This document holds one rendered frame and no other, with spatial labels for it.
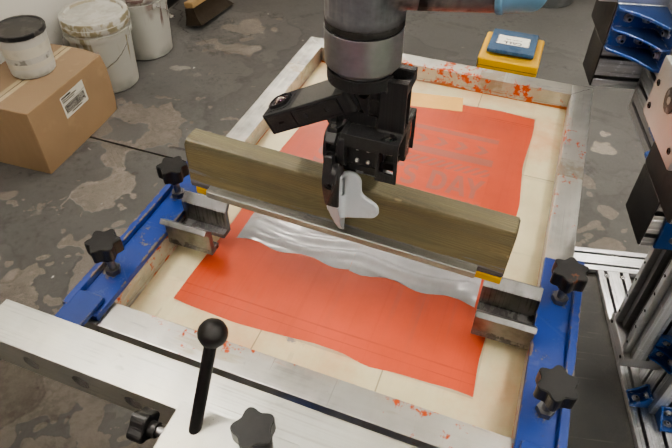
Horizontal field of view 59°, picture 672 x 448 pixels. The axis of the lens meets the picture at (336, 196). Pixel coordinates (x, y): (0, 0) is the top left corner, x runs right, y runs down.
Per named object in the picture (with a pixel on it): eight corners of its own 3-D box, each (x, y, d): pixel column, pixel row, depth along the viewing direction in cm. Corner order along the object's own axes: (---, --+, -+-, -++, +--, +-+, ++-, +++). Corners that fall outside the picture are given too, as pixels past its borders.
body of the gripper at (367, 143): (393, 192, 62) (401, 94, 54) (317, 173, 65) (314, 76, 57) (413, 149, 68) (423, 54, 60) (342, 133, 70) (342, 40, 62)
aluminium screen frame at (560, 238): (311, 51, 132) (311, 36, 129) (587, 104, 117) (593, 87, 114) (79, 333, 78) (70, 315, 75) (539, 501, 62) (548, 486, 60)
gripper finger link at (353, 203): (371, 252, 68) (378, 184, 63) (323, 238, 70) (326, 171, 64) (379, 236, 70) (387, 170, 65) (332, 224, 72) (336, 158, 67)
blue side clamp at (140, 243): (194, 191, 100) (187, 159, 95) (221, 198, 98) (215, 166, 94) (77, 333, 79) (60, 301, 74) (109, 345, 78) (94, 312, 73)
